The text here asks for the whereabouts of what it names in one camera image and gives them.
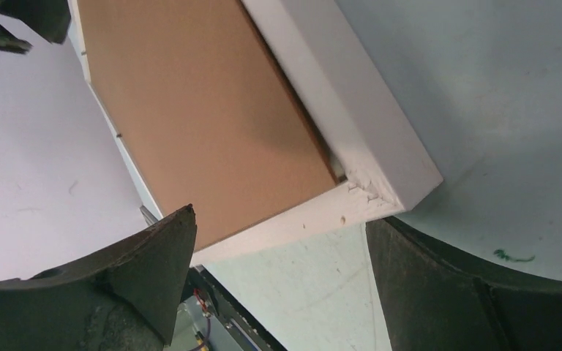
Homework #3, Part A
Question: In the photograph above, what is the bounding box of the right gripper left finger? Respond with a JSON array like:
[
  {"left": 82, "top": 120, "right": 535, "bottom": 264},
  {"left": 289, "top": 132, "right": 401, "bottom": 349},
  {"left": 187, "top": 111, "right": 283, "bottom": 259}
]
[{"left": 0, "top": 205, "right": 197, "bottom": 350}]

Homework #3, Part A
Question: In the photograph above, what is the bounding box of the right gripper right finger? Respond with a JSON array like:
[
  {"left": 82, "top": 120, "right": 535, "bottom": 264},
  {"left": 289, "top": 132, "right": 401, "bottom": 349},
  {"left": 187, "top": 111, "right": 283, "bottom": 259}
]
[{"left": 366, "top": 217, "right": 562, "bottom": 350}]

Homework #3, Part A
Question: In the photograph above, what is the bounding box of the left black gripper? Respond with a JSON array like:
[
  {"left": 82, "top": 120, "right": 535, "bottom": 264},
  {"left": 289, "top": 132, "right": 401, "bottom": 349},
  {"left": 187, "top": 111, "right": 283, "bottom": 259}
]
[{"left": 0, "top": 0, "right": 72, "bottom": 55}]

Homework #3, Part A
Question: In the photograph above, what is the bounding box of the brown backing board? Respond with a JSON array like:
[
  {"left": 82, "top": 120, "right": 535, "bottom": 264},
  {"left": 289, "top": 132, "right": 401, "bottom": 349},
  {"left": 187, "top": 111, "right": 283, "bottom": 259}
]
[{"left": 78, "top": 0, "right": 337, "bottom": 249}]

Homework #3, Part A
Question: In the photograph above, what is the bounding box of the white picture frame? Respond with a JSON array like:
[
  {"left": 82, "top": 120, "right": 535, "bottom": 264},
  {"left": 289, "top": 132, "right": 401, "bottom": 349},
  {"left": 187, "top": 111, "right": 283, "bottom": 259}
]
[{"left": 71, "top": 1, "right": 443, "bottom": 264}]

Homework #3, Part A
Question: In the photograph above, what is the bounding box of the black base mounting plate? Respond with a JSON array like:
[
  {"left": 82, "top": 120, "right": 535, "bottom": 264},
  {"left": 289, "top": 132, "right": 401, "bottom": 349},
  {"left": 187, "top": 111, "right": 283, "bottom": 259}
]
[{"left": 182, "top": 265, "right": 285, "bottom": 351}]

